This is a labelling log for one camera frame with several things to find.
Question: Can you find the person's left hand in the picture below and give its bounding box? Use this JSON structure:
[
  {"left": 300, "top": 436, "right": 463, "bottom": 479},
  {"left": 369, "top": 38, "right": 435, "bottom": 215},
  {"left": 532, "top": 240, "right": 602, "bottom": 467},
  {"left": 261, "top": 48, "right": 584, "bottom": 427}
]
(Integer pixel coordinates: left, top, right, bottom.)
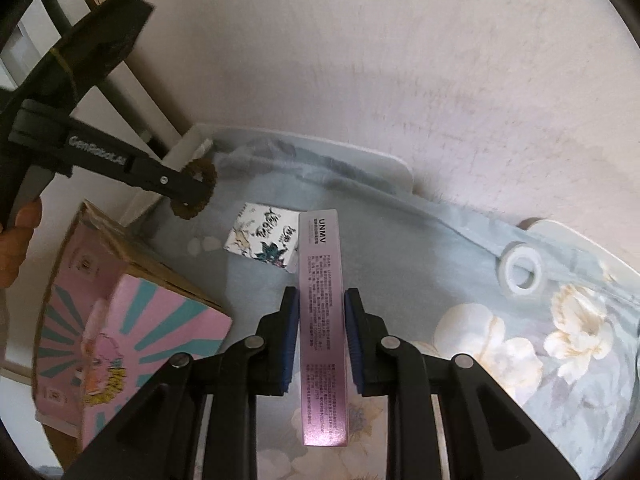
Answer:
[{"left": 0, "top": 197, "right": 42, "bottom": 288}]

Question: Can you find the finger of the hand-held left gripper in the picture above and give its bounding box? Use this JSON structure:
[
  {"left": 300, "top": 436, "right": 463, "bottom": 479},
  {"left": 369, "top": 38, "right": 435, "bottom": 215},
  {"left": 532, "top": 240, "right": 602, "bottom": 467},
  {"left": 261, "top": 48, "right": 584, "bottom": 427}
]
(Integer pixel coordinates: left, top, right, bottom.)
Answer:
[{"left": 127, "top": 155, "right": 213, "bottom": 211}]

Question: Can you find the white printed sachet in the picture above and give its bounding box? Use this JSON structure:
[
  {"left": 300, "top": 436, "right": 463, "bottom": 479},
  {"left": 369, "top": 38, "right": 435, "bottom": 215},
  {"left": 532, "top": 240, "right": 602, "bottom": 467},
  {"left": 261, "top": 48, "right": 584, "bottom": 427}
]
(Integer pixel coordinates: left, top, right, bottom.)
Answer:
[{"left": 223, "top": 202, "right": 301, "bottom": 271}]

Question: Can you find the blue floral cloth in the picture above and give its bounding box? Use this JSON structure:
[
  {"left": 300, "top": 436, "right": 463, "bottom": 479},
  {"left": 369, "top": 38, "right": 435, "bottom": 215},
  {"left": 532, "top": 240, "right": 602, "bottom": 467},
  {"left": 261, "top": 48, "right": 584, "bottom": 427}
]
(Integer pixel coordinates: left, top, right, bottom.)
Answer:
[{"left": 150, "top": 132, "right": 640, "bottom": 480}]

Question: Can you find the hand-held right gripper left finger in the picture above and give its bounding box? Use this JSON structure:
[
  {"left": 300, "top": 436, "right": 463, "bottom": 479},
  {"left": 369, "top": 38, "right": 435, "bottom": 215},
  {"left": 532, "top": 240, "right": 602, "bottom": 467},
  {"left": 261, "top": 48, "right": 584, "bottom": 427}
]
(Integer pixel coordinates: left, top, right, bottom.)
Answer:
[{"left": 60, "top": 286, "right": 301, "bottom": 480}]

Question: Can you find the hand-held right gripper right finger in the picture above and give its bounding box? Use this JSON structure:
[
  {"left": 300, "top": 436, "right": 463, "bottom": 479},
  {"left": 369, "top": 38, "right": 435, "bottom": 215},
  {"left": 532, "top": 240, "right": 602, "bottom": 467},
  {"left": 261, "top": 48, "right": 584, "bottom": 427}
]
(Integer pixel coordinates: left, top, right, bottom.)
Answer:
[{"left": 343, "top": 287, "right": 601, "bottom": 480}]

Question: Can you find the pink long cosmetic box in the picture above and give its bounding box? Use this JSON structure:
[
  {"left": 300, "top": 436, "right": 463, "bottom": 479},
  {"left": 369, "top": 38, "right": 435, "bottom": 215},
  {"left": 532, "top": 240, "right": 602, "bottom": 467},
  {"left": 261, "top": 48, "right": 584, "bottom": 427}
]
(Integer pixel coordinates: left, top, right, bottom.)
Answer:
[{"left": 298, "top": 208, "right": 349, "bottom": 447}]

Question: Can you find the white tape roll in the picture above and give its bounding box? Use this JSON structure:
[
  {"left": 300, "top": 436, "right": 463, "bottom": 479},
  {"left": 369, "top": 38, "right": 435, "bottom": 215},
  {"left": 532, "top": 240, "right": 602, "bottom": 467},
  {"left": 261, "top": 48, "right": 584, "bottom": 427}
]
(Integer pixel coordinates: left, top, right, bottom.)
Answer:
[{"left": 496, "top": 241, "right": 543, "bottom": 296}]

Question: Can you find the white rimmed tray table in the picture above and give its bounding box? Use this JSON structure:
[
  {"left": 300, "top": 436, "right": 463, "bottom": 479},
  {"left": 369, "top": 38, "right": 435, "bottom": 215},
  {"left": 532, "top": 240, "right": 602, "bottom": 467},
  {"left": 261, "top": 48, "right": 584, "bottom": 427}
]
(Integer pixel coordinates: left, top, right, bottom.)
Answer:
[{"left": 120, "top": 122, "right": 640, "bottom": 311}]

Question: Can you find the brown fuzzy scrunchie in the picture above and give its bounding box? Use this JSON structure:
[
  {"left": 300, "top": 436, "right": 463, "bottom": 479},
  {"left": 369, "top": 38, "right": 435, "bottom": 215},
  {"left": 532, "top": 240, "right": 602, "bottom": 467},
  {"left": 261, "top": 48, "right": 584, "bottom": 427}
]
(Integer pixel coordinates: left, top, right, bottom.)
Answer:
[{"left": 170, "top": 159, "right": 217, "bottom": 221}]

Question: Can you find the pink printed cardboard box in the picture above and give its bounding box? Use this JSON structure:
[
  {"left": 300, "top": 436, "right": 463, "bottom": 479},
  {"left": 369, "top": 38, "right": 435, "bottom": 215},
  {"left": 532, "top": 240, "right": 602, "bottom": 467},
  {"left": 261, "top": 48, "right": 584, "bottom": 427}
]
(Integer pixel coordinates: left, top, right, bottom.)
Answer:
[{"left": 32, "top": 200, "right": 233, "bottom": 453}]

